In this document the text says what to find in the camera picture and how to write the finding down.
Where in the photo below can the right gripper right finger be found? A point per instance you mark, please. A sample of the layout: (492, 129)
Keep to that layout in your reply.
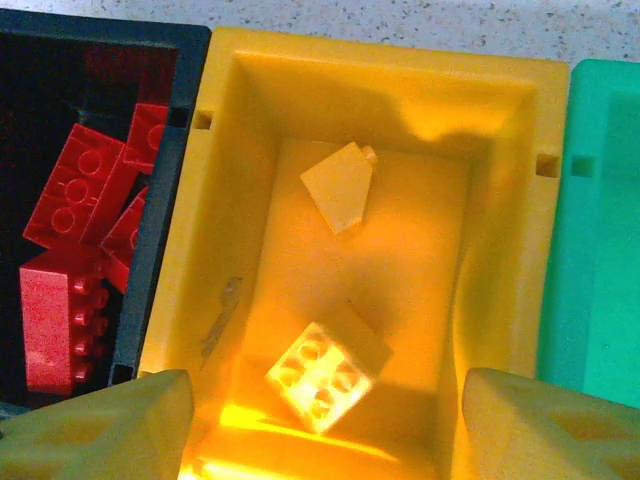
(550, 435)

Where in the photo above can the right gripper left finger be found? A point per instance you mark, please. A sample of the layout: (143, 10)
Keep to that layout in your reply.
(90, 435)

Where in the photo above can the yellow sloped lego brick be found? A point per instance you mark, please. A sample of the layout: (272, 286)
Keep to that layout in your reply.
(337, 187)

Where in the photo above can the small yellow lego brick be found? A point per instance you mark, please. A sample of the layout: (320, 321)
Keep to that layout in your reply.
(320, 380)

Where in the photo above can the black plastic bin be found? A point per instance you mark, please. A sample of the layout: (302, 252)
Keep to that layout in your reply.
(160, 200)

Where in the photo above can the yellow plastic bin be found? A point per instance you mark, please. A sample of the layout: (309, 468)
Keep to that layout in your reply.
(400, 100)

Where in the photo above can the green plastic bin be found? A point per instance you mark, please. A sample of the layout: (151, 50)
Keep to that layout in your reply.
(600, 225)

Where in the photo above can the small red lego brick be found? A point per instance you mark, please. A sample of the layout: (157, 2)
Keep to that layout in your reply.
(127, 235)

